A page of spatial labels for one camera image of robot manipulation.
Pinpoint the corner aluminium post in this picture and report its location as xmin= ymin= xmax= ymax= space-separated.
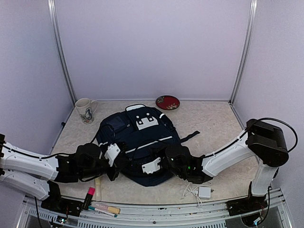
xmin=229 ymin=0 xmax=258 ymax=106
xmin=47 ymin=0 xmax=77 ymax=105

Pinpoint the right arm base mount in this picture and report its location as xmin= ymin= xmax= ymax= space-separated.
xmin=226 ymin=182 xmax=270 ymax=216

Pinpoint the left corner aluminium post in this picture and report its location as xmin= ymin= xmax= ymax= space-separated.
xmin=47 ymin=0 xmax=77 ymax=105

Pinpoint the yellow highlighter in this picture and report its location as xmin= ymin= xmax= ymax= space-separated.
xmin=95 ymin=177 xmax=102 ymax=201

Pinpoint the white charger adapter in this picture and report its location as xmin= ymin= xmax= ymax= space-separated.
xmin=198 ymin=186 xmax=211 ymax=200

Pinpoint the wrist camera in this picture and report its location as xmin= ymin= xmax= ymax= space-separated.
xmin=142 ymin=157 xmax=161 ymax=174
xmin=104 ymin=142 xmax=126 ymax=167

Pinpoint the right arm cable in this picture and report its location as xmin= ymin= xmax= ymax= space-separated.
xmin=246 ymin=117 xmax=299 ymax=152

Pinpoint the navy blue backpack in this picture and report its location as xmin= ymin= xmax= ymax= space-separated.
xmin=95 ymin=104 xmax=199 ymax=187

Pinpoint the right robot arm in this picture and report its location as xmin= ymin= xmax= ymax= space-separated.
xmin=142 ymin=117 xmax=290 ymax=211

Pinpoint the right corner aluminium post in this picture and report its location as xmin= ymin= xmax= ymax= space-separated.
xmin=229 ymin=0 xmax=258 ymax=106

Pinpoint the metal frame rail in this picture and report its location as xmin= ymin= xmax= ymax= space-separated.
xmin=18 ymin=192 xmax=294 ymax=228

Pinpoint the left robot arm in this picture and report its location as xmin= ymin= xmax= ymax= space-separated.
xmin=0 ymin=134 xmax=129 ymax=211

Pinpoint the pink black highlighter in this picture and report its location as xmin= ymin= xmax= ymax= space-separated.
xmin=82 ymin=187 xmax=95 ymax=210

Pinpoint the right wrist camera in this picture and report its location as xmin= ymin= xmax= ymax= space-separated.
xmin=142 ymin=157 xmax=161 ymax=174

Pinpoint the red floral plate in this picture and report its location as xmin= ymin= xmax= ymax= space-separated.
xmin=155 ymin=95 xmax=180 ymax=110

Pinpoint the teal pen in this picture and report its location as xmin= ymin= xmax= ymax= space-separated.
xmin=88 ymin=206 xmax=117 ymax=218

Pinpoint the white charger cable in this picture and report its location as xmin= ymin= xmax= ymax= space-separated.
xmin=182 ymin=181 xmax=213 ymax=207

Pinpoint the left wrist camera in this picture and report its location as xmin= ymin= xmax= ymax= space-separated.
xmin=104 ymin=142 xmax=126 ymax=167

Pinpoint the white paper cup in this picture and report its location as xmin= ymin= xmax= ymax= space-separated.
xmin=75 ymin=98 xmax=98 ymax=124

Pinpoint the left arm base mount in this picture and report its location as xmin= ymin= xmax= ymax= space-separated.
xmin=41 ymin=180 xmax=83 ymax=217

